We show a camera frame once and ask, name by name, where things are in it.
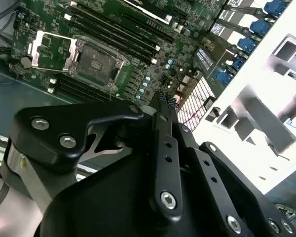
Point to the thin metal locking lever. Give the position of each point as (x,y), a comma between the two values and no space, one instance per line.
(110,92)

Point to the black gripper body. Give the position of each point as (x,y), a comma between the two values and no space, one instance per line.
(108,197)

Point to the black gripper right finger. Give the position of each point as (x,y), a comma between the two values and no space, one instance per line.
(236,187)

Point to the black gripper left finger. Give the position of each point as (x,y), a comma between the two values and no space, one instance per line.
(51,128)

